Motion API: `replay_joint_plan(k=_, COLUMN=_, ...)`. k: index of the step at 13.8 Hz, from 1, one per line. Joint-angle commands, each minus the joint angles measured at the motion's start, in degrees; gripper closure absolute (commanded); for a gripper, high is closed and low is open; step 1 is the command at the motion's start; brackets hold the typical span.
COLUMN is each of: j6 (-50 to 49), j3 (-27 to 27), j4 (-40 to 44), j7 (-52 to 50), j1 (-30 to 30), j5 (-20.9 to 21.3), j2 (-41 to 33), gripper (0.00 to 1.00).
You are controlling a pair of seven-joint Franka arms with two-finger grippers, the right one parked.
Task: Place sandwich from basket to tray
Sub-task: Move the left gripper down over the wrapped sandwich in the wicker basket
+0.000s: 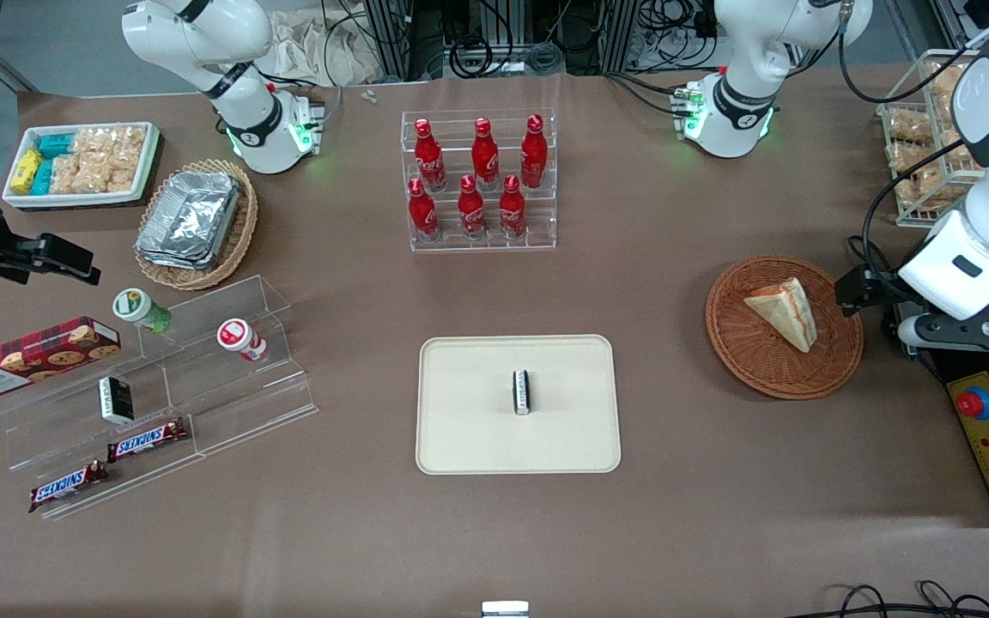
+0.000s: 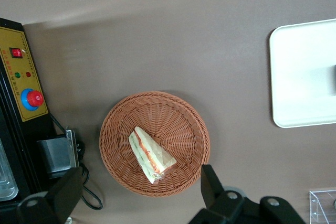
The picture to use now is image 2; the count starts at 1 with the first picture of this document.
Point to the beige rectangular plastic tray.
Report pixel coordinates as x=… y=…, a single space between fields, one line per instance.
x=299 y=77

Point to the steel pan in machine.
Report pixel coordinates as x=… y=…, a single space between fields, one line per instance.
x=5 y=174

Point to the clear acrylic bottle rack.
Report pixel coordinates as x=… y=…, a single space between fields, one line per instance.
x=324 y=205

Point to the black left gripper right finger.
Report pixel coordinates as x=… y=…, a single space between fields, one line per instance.
x=231 y=211

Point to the black machine with yellow panel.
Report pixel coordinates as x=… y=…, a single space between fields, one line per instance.
x=15 y=35

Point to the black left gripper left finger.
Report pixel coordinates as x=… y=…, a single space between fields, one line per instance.
x=52 y=203

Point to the grey metal block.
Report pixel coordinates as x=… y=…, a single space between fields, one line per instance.
x=53 y=155

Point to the red rocker switch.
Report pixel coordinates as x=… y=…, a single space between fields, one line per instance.
x=16 y=53

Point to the round brown wicker basket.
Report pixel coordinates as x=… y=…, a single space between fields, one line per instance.
x=181 y=119

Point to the red emergency stop button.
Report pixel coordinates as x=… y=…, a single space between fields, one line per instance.
x=34 y=98

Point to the triangular sandwich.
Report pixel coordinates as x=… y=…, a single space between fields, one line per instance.
x=152 y=153

